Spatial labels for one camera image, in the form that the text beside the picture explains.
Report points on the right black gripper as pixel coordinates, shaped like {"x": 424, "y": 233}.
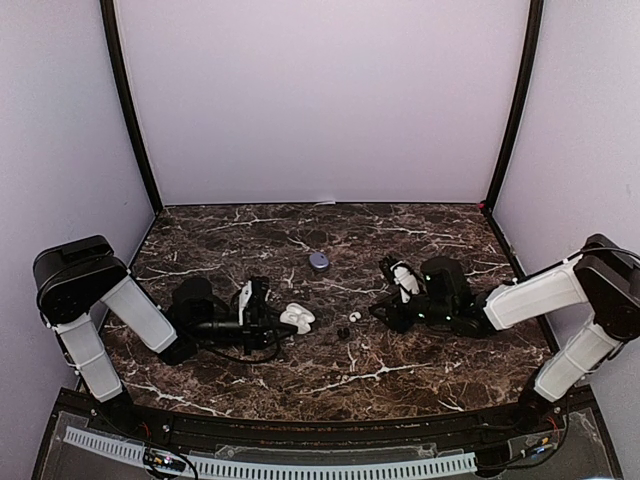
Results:
{"x": 397, "y": 321}

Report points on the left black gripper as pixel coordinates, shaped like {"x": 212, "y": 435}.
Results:
{"x": 255, "y": 325}

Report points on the white earbud charging case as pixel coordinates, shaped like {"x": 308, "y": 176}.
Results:
{"x": 298, "y": 316}

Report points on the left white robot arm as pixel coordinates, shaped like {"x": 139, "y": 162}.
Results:
{"x": 77, "y": 278}

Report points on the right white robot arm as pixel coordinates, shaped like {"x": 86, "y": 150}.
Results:
{"x": 600, "y": 275}

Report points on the purple round charging case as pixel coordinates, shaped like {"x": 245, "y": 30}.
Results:
{"x": 319, "y": 261}

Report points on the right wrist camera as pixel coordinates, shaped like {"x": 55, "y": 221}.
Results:
{"x": 401, "y": 274}

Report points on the white slotted cable duct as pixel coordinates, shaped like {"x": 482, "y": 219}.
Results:
{"x": 167, "y": 464}

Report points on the right black frame post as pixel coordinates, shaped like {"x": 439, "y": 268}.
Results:
{"x": 526, "y": 65}

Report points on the black frame post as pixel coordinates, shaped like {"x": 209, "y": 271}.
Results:
{"x": 526, "y": 65}
{"x": 119, "y": 72}

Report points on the left black frame post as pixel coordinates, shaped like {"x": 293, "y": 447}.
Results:
{"x": 119, "y": 72}

